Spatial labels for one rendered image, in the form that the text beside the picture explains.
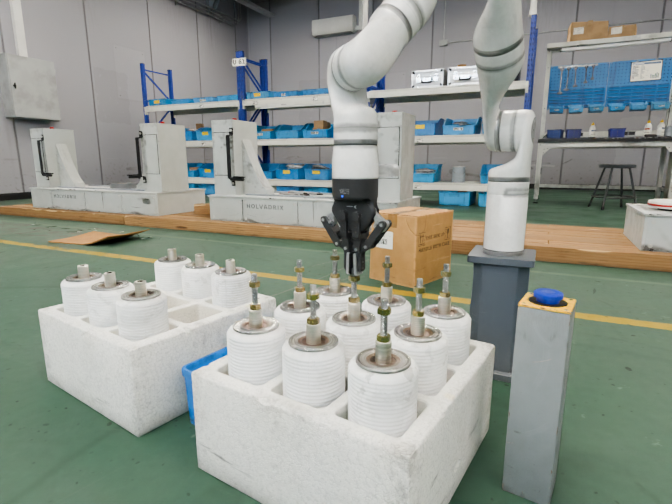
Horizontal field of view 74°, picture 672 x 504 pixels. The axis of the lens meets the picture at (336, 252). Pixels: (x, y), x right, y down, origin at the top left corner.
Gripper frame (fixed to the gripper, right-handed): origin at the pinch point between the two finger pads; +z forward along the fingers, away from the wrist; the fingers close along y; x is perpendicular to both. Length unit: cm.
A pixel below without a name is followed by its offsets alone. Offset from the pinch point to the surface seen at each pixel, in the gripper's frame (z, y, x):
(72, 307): 16, -64, -17
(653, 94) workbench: -90, 34, 601
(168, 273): 13, -63, 7
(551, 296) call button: 2.2, 29.6, 6.2
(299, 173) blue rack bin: 3, -344, 406
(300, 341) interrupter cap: 9.7, -1.1, -13.3
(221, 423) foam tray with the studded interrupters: 24.0, -12.2, -19.9
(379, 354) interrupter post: 8.5, 12.1, -12.8
